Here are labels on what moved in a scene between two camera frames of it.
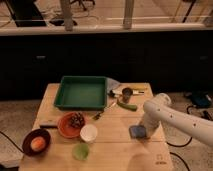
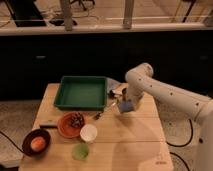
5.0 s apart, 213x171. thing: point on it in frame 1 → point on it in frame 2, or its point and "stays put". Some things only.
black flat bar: (48, 126) stays put
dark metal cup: (126, 94) stays put
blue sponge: (137, 131) → (126, 106)
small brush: (104, 110) stays put
